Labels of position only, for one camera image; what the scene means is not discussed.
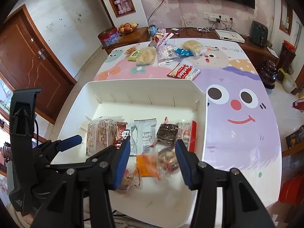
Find brown ceramic jar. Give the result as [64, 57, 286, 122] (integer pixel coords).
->
[261, 60, 278, 89]

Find chocolate brownie packet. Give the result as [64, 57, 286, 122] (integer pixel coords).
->
[155, 122, 179, 146]

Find dark cylinder with red lid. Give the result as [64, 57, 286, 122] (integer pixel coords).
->
[279, 40, 297, 73]

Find red white fruit-print packet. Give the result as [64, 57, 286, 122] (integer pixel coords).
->
[148, 32, 176, 47]

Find brown wooden door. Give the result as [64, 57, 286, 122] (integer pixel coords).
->
[0, 5, 76, 124]

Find black television cable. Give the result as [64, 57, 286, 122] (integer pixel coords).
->
[147, 0, 169, 26]

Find white wall outlets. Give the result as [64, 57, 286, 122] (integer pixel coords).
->
[204, 13, 233, 22]

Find large clear brown-print packet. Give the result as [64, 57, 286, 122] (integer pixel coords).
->
[86, 116, 119, 157]

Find red cookie packet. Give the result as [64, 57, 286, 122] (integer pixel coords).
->
[166, 63, 202, 80]

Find green snack packet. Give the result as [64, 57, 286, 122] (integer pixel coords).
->
[127, 50, 140, 62]

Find clear nut packet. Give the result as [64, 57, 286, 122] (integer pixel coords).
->
[157, 147, 181, 173]
[117, 166, 143, 192]

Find dark red snack packet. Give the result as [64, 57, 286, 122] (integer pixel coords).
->
[114, 122, 131, 148]

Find small wooden side cabinet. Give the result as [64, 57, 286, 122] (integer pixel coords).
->
[102, 27, 151, 55]

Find black cables on cabinet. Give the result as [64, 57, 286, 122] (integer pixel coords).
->
[184, 27, 212, 37]

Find red white striped packet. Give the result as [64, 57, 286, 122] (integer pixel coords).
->
[177, 121, 197, 152]

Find orange cracker packet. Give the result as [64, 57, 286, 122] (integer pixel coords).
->
[136, 154, 159, 177]

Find dark green air fryer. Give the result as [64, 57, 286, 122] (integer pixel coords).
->
[250, 21, 269, 47]

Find blue candy packet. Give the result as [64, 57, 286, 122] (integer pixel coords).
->
[174, 47, 194, 57]

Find round rice cracker packet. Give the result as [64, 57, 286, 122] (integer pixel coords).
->
[182, 40, 207, 57]

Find fruit bowl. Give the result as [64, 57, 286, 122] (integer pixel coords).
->
[118, 22, 139, 34]

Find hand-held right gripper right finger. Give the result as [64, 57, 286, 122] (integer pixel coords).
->
[175, 140, 271, 228]

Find white labelled snack packet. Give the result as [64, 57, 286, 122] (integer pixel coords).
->
[129, 118, 157, 156]

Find red tin box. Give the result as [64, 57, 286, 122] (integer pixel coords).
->
[98, 28, 120, 47]

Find white plastic jug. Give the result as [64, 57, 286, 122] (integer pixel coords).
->
[278, 68, 297, 93]

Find white plastic storage bin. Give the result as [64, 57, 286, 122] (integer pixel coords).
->
[58, 79, 208, 215]

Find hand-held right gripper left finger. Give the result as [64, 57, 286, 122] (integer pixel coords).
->
[31, 138, 131, 228]

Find rectangular beige cracker packet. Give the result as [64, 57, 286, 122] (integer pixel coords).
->
[136, 47, 157, 67]

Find white set-top box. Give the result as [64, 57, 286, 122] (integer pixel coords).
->
[215, 29, 245, 43]

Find cartoon printed tablecloth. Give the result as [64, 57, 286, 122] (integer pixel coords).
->
[58, 39, 284, 219]

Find clear labelled snack packet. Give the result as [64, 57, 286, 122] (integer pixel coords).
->
[157, 44, 177, 66]

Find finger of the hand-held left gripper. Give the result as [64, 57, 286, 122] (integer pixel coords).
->
[46, 146, 118, 170]
[33, 135, 82, 164]

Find red plastic basin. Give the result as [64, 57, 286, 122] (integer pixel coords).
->
[279, 173, 304, 205]

